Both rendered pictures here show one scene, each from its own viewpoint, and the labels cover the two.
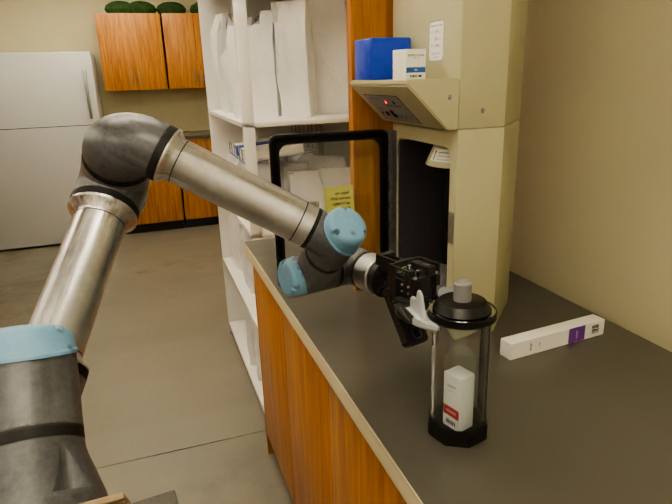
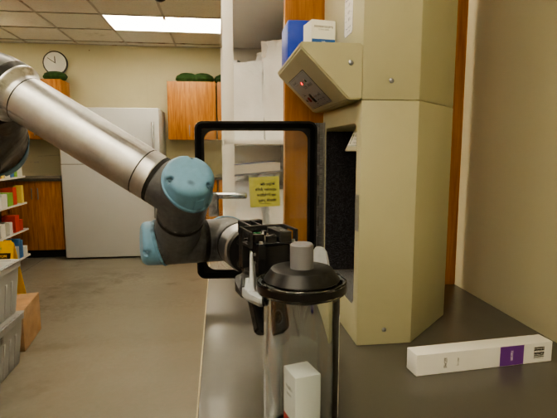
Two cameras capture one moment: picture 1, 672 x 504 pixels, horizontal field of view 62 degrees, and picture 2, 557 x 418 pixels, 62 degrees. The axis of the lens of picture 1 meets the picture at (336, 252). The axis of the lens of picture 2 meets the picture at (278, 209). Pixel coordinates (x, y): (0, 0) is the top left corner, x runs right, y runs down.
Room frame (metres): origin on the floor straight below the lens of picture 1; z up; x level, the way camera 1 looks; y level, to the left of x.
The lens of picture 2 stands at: (0.28, -0.27, 1.32)
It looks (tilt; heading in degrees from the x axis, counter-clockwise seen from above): 7 degrees down; 11
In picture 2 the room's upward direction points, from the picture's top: straight up
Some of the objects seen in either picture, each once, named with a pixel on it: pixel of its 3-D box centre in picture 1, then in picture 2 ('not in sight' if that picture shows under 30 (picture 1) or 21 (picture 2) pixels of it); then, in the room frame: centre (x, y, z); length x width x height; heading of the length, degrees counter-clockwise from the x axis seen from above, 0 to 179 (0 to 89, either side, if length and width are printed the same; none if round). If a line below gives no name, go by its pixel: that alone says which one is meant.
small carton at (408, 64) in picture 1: (409, 64); (318, 38); (1.24, -0.17, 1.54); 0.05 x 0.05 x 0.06; 27
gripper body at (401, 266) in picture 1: (403, 282); (261, 253); (0.94, -0.12, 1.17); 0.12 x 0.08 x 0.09; 34
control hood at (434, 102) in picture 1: (398, 103); (313, 83); (1.29, -0.15, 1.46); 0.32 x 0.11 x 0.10; 18
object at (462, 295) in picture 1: (462, 301); (301, 269); (0.82, -0.20, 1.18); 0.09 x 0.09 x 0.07
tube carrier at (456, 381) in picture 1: (459, 367); (301, 362); (0.82, -0.20, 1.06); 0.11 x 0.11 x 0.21
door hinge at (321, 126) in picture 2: (392, 205); (320, 201); (1.45, -0.15, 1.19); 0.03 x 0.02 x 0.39; 18
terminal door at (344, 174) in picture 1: (332, 210); (256, 201); (1.41, 0.01, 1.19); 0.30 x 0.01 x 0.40; 103
